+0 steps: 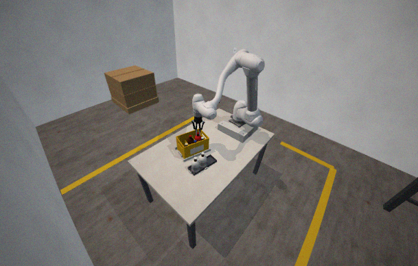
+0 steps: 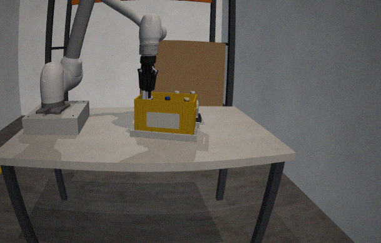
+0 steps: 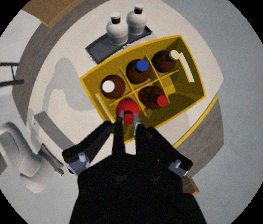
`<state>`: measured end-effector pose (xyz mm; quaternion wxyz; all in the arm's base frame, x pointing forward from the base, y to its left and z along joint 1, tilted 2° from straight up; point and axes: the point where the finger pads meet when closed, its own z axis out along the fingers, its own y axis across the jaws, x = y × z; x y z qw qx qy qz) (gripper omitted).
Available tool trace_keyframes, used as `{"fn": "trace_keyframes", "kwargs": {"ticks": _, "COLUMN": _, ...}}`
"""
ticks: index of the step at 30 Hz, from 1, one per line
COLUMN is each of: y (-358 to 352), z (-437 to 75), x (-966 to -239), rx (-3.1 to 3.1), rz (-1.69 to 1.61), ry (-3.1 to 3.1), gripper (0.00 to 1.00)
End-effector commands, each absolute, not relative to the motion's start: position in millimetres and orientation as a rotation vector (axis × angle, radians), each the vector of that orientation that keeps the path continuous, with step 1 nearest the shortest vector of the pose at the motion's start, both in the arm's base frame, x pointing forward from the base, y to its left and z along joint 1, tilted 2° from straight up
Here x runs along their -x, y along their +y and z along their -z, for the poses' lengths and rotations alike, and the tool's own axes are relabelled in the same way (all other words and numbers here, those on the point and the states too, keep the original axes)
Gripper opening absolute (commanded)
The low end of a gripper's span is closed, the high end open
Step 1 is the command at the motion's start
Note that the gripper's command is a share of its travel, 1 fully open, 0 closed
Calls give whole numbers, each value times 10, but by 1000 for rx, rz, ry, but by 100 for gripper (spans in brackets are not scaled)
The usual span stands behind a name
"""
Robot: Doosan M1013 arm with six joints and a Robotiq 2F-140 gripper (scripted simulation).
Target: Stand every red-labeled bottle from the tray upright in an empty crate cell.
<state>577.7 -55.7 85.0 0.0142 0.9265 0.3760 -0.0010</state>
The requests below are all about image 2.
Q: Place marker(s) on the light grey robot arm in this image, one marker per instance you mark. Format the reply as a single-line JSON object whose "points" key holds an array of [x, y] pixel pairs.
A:
{"points": [[54, 81]]}

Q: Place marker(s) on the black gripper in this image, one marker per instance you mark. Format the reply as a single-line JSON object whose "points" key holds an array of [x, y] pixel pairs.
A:
{"points": [[147, 76]]}

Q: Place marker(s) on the yellow crate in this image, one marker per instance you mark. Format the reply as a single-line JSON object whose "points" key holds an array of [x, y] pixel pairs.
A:
{"points": [[160, 115]]}

